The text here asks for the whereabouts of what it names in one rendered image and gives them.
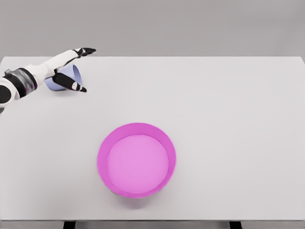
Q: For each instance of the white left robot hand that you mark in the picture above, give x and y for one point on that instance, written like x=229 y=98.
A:
x=62 y=58

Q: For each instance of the light blue cup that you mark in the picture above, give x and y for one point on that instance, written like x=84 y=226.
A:
x=71 y=72

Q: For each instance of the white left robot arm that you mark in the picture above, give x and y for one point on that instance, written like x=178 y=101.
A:
x=19 y=78

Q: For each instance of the pink round plate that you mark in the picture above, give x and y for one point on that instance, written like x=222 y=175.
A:
x=137 y=160

